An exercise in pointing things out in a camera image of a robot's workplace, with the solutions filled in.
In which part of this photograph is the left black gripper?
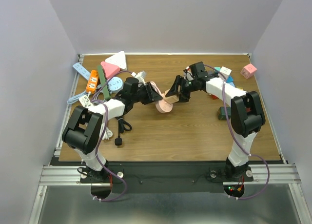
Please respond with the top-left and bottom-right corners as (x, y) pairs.
(131, 81), (161, 105)

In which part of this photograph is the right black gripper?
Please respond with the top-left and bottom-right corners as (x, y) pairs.
(166, 74), (198, 103)

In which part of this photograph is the pink round socket with cable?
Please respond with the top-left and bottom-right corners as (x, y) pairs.
(150, 81), (173, 114)

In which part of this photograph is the beige cube plug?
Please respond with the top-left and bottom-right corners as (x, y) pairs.
(164, 90), (179, 104)

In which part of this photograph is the green power strip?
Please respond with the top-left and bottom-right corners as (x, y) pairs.
(97, 65), (111, 101)

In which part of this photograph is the white grey cube plug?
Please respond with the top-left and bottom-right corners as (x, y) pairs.
(218, 66), (232, 80)

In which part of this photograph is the dark green cube plug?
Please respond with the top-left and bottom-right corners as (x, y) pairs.
(217, 106), (231, 121)

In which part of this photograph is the pink cube socket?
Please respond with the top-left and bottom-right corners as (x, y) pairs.
(240, 63), (257, 79)

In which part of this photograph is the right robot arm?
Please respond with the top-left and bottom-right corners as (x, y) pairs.
(164, 74), (265, 180)

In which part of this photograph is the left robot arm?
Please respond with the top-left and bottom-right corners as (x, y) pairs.
(62, 82), (162, 182)

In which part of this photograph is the blue round socket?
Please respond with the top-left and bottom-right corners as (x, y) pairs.
(107, 77), (123, 93)

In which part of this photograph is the blue cube plug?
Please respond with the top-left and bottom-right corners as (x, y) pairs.
(226, 76), (234, 83)

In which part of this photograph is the pink triangular power strip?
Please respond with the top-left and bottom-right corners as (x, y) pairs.
(100, 61), (120, 79)

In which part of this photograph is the white triangular power strip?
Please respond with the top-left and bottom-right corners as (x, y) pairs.
(105, 51), (127, 71)

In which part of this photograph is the orange power strip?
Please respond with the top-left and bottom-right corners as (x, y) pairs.
(85, 70), (99, 94)

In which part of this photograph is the light blue power strip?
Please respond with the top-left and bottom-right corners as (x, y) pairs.
(72, 62), (91, 80)

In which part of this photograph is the black power cord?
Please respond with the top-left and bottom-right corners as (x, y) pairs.
(113, 114), (133, 147)

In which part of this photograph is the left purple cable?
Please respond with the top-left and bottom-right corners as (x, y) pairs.
(91, 71), (127, 203)

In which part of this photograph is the purple cable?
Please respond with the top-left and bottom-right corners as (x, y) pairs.
(204, 64), (270, 201)
(91, 71), (127, 203)

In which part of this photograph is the light blue cable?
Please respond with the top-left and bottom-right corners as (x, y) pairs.
(67, 91), (103, 105)

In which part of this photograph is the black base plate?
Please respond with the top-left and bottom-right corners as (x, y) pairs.
(78, 161), (254, 196)

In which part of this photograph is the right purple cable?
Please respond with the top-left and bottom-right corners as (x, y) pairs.
(204, 64), (270, 201)

